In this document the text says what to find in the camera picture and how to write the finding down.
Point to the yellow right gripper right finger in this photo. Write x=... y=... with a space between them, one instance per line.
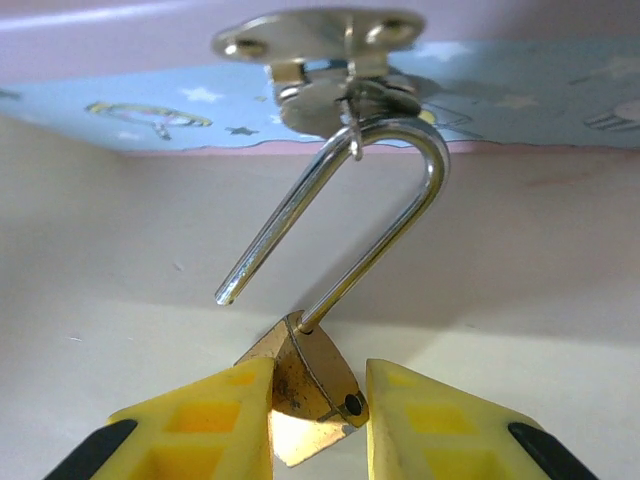
x=440 y=430

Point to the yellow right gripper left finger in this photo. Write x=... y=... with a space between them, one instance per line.
x=200 y=430

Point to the brass padlock with steel shackle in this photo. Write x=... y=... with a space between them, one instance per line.
x=310 y=380

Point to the small blue printed pouch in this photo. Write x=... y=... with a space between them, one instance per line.
x=100 y=95

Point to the silver metal box hasp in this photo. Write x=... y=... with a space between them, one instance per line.
x=310 y=35

